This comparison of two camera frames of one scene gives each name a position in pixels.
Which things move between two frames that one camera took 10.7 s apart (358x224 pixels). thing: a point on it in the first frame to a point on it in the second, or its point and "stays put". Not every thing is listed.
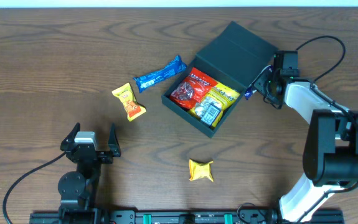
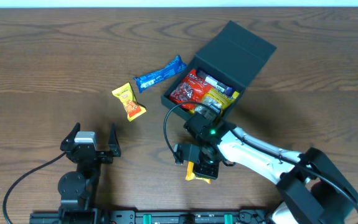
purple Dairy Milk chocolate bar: [250, 91] to [215, 84]
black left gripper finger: [113, 143] stays put
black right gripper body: [265, 85] to [208, 167]
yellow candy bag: [220, 96] stays put
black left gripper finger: [68, 142] stays put
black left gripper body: [103, 156] stays put
